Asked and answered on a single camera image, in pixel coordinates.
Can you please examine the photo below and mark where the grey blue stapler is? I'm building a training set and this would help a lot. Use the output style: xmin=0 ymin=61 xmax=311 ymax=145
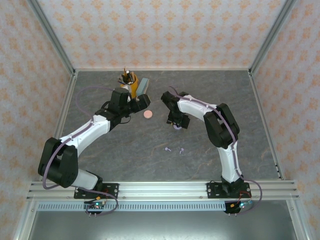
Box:
xmin=136 ymin=77 xmax=150 ymax=97

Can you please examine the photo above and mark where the yellow pen holder cup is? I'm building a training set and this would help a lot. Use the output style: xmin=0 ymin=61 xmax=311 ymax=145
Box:
xmin=119 ymin=72 xmax=140 ymax=99

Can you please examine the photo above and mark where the controller board with green light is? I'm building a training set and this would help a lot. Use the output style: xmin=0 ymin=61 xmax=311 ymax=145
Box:
xmin=83 ymin=200 xmax=108 ymax=218
xmin=224 ymin=198 xmax=254 ymax=216

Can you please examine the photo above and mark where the grey metal shelf panel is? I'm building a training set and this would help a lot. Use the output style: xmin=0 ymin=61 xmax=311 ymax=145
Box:
xmin=27 ymin=211 xmax=298 ymax=240

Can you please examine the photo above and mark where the aluminium table edge rail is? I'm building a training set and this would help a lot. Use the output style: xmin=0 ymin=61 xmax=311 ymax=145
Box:
xmin=248 ymin=71 xmax=286 ymax=181
xmin=74 ymin=67 xmax=251 ymax=73
xmin=39 ymin=72 xmax=78 ymax=181

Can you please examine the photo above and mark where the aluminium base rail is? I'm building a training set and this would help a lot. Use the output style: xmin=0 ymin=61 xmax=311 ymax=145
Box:
xmin=26 ymin=181 xmax=300 ymax=201

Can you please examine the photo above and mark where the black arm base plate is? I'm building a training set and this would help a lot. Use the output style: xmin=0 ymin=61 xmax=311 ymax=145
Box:
xmin=206 ymin=182 xmax=251 ymax=200
xmin=73 ymin=183 xmax=120 ymax=200

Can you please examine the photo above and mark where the grey slotted cable duct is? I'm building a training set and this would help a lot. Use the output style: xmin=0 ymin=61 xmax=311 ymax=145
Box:
xmin=36 ymin=201 xmax=232 ymax=212

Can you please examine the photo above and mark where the aluminium frame post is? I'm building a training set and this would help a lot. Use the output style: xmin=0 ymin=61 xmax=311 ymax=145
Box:
xmin=26 ymin=0 xmax=77 ymax=77
xmin=248 ymin=0 xmax=298 ymax=76

